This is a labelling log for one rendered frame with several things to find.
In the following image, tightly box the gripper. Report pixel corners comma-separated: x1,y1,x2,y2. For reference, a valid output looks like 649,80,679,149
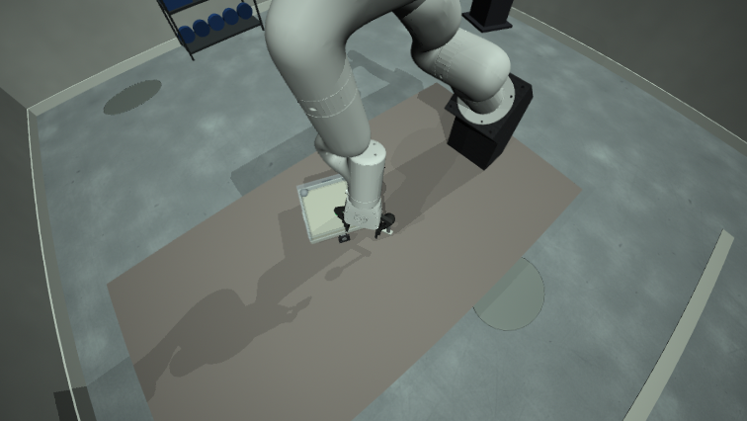
334,196,393,239

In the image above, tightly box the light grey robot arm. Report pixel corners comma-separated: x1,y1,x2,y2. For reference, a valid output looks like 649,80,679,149
265,0,515,209

